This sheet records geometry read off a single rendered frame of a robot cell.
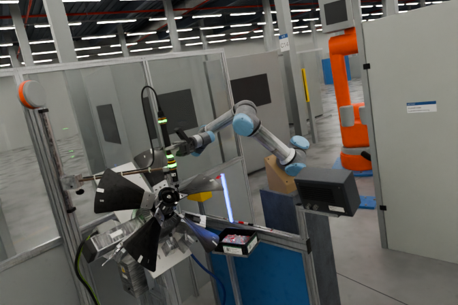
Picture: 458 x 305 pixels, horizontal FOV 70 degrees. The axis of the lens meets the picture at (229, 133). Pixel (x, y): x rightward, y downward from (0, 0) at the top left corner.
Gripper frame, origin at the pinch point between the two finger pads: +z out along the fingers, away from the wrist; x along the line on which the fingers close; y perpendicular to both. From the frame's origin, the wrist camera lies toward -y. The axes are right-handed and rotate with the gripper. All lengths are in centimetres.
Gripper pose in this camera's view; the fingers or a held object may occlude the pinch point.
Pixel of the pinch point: (163, 148)
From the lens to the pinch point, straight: 179.9
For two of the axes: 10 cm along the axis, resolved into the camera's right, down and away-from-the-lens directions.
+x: -7.1, 0.1, 7.0
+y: 1.7, 9.7, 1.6
